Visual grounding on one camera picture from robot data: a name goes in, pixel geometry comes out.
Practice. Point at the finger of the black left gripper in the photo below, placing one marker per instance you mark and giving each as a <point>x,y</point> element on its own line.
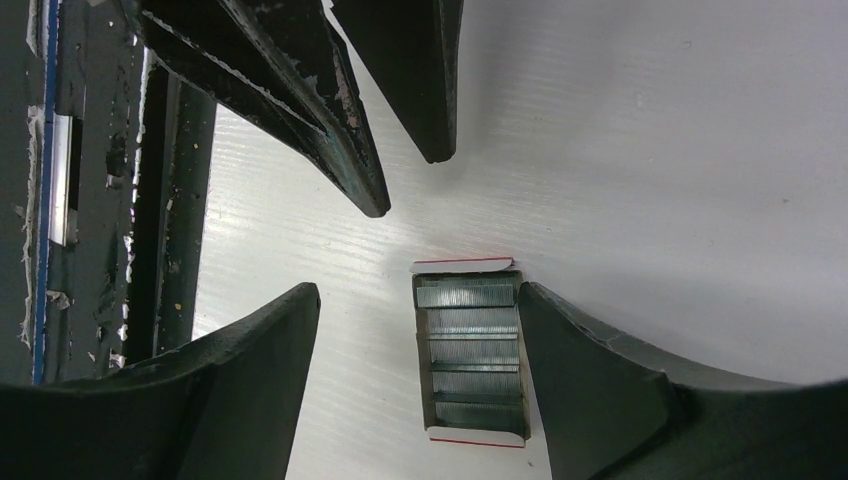
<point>281,66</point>
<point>410,48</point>

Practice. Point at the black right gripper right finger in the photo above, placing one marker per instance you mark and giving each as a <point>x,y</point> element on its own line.
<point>613,406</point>

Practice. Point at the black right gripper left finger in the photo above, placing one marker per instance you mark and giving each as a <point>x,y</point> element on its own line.
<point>224,406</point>

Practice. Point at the staple box with staples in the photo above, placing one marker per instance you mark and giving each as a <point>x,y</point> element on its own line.
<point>468,334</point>

